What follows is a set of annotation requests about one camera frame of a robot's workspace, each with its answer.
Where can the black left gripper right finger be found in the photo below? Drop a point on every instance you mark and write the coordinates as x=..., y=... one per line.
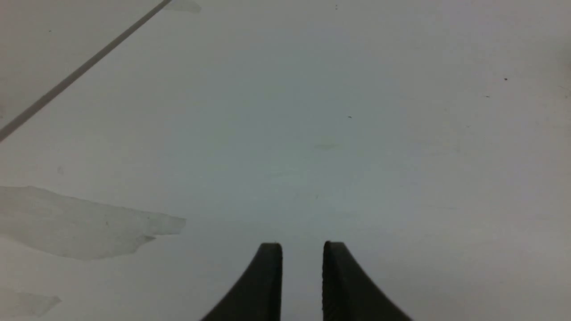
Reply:
x=349, y=294

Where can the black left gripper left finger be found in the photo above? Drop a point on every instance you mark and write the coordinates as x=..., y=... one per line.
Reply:
x=256, y=295

